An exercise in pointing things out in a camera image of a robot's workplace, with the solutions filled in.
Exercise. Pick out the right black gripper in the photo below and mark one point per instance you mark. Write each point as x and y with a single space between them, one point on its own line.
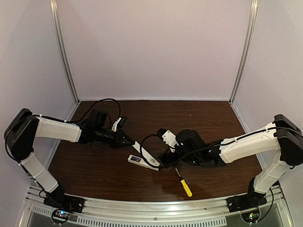
167 158

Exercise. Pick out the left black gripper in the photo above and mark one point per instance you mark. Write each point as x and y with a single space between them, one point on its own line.
120 138

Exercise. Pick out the white remote control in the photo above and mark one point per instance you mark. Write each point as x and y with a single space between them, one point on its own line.
140 162

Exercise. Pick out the white remote battery cover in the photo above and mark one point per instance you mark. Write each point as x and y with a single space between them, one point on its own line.
151 160

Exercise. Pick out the yellow handled screwdriver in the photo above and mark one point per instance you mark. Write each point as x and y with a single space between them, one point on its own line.
184 184

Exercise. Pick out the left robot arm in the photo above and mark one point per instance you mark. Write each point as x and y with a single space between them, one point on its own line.
23 133

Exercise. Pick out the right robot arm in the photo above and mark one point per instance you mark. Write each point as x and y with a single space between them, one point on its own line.
280 136

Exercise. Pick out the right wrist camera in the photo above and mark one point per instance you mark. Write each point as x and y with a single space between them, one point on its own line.
168 138

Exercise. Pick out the left aluminium frame post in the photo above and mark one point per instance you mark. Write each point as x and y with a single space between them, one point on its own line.
62 51

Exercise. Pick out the aluminium frame post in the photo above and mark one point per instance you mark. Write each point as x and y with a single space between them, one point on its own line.
253 12
62 51

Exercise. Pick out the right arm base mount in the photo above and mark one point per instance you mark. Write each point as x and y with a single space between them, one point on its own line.
244 202

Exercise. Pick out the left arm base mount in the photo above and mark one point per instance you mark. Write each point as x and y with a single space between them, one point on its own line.
65 202

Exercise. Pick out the front aluminium rail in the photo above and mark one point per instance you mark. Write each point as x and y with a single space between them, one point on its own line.
107 213

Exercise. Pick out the right aluminium frame post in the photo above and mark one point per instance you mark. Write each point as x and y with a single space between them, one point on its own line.
253 12

